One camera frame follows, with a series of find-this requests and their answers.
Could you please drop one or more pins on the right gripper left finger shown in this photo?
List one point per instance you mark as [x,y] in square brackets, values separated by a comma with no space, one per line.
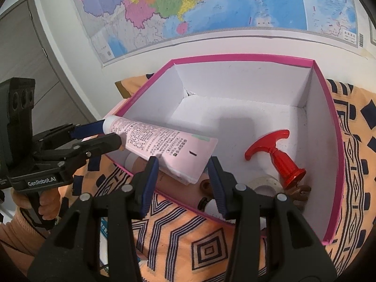
[71,252]

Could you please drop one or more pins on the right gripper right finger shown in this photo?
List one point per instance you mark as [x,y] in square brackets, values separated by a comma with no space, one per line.
[272,241]

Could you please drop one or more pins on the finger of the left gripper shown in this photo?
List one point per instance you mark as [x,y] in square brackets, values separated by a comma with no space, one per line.
[97,146]
[87,130]

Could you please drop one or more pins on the red plastic toy hammer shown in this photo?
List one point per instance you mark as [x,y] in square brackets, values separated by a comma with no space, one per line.
[290,173]

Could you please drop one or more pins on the grey tape roll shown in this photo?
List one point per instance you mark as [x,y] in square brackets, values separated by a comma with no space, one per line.
[266,186]

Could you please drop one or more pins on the pink tube white cap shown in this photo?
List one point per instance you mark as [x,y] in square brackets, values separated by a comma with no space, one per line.
[181,155]

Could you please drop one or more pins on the pink tube leaf print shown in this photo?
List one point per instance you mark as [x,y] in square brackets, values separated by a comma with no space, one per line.
[187,195]

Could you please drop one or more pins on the large teal white medicine box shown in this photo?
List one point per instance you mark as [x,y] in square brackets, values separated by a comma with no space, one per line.
[139,232]

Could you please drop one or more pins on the white blue ointment tube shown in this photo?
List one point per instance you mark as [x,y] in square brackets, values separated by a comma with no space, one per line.
[209,207]

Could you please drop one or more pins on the person's left hand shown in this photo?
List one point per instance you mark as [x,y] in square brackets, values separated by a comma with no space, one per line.
[49,201]

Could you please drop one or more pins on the orange patterned blanket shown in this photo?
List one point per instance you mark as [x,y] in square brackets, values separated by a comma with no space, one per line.
[182,244]

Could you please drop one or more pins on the grey door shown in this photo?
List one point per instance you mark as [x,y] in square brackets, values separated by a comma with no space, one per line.
[26,53]

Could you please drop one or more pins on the pink cardboard box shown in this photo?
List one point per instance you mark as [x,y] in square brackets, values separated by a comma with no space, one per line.
[238,98]

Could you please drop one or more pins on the colourful wall map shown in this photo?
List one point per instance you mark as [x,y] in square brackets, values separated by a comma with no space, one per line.
[120,27]

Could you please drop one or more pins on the white wall sockets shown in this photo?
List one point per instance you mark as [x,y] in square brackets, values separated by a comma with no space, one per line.
[372,32]

